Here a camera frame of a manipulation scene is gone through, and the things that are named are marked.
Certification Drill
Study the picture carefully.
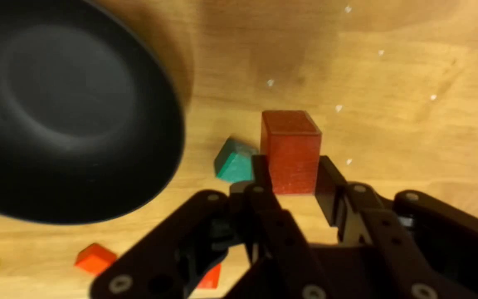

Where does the small red block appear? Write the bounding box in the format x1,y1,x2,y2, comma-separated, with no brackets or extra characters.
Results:
74,241,120,277

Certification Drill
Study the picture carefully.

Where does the black bowl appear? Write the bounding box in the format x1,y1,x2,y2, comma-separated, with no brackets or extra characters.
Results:
0,0,188,226

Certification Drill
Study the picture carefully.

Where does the green cube block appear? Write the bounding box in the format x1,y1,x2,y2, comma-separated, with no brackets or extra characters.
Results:
213,136,260,184

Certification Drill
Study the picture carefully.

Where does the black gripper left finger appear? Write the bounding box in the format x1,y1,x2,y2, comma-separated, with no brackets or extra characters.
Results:
89,154,329,299

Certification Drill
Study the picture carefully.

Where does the tall red block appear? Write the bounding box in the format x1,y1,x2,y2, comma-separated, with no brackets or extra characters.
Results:
260,108,324,196

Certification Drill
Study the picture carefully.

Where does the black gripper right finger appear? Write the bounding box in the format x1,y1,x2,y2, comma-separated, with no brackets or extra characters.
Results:
316,156,478,299

